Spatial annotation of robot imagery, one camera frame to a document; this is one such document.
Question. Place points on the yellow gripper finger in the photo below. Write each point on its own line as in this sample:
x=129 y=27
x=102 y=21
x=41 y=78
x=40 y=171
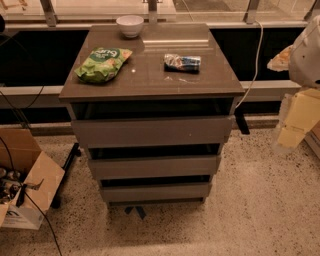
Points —
x=298 y=115
x=281 y=61

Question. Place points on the grey drawer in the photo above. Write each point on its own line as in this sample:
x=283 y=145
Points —
x=154 y=167
x=152 y=132
x=156 y=192

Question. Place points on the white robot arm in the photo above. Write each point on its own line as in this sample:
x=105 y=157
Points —
x=304 y=64

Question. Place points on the grey drawer cabinet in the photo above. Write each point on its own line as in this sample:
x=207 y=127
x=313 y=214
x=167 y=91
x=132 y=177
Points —
x=145 y=89

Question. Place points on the grey top drawer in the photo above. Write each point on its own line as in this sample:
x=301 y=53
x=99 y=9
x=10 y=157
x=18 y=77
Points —
x=152 y=132

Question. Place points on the grey bottom drawer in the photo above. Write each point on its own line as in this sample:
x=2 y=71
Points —
x=156 y=192

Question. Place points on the cardboard box on right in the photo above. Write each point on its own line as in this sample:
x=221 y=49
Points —
x=313 y=139

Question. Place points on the cardboard box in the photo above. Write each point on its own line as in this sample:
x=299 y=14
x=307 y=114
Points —
x=19 y=151
x=313 y=139

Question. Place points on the black stand leg right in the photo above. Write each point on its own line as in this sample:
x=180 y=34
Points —
x=241 y=122

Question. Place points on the black stand leg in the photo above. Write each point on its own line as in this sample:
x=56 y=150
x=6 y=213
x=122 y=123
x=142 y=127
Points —
x=74 y=152
x=241 y=122

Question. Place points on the crumpled blue silver packet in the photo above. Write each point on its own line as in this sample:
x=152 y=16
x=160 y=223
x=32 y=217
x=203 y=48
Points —
x=182 y=63

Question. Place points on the white bowl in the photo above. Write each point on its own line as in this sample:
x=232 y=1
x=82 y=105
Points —
x=130 y=25

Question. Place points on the green snack bag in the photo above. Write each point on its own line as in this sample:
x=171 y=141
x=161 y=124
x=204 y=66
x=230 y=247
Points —
x=102 y=64

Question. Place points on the black stand leg left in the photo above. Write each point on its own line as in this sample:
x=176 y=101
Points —
x=74 y=152

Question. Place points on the cardboard box on left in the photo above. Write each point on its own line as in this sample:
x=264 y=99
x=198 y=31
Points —
x=19 y=151

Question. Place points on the metal parts in box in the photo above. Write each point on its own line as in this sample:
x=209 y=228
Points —
x=9 y=184

